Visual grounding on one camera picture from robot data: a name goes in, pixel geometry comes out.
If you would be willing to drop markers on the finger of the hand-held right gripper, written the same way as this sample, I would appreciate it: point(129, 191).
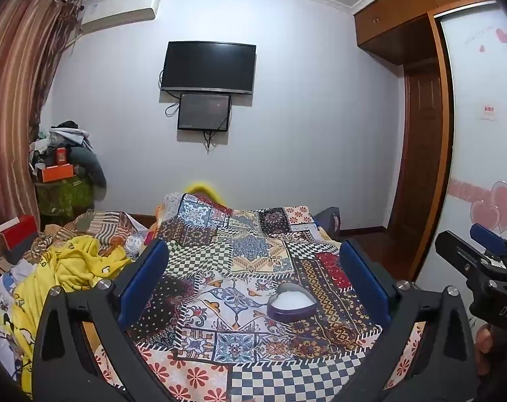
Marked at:
point(486, 235)
point(457, 251)

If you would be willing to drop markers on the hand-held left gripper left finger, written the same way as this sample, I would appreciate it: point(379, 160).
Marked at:
point(151, 269)

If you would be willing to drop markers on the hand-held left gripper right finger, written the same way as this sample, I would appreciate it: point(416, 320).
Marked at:
point(362, 272)

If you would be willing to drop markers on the purple heart-shaped tin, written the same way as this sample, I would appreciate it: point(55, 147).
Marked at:
point(293, 305)

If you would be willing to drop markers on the person's right hand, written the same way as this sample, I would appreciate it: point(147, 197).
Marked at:
point(484, 343)

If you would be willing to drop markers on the large pink heart sticker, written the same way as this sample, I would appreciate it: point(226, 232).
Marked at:
point(503, 207)

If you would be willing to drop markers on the pink banner sticker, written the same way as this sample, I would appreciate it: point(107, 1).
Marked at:
point(467, 190)

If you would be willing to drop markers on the dark blue bag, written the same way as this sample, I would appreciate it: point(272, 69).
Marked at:
point(329, 222)

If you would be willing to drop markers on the brown striped blanket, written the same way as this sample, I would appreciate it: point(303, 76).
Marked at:
point(102, 224)

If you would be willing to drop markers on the yellow cartoon blanket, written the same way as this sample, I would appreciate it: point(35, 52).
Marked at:
point(81, 264)

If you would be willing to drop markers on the wooden wardrobe with white door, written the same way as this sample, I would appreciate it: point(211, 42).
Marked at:
point(480, 146)

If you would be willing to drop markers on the yellow pillow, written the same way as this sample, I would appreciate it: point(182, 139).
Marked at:
point(203, 188)

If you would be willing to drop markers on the colourful patchwork blanket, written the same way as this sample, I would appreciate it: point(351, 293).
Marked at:
point(253, 284)

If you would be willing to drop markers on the brown wooden door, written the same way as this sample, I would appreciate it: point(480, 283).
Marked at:
point(417, 146)

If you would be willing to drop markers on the green patterned cloth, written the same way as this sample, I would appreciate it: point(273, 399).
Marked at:
point(65, 197)

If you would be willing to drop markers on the pile of clothes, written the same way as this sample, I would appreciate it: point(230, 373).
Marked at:
point(83, 155)

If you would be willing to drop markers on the orange box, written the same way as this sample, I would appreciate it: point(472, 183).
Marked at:
point(58, 172)

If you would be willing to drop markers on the red box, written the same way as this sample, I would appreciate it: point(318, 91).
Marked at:
point(18, 232)

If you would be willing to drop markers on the small red carton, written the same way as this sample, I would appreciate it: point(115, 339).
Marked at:
point(61, 155)

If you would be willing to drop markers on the white cartoon print sheet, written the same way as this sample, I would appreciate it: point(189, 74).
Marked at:
point(2, 301)

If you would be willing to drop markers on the small pink heart sticker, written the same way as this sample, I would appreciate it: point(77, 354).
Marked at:
point(504, 35)

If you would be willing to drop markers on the brown striped curtain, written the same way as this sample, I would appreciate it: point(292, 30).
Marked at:
point(14, 92)

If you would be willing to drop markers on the wooden overhead cabinet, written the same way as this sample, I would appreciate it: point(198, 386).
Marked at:
point(404, 12)

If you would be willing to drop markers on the white air conditioner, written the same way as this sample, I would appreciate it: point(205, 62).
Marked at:
point(119, 10)

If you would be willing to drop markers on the red and white wall label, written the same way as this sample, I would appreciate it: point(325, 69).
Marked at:
point(488, 112)

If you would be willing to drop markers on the small black wall monitor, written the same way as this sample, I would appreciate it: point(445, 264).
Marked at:
point(204, 112)

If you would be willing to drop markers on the black wall television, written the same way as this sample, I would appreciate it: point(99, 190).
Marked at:
point(207, 67)

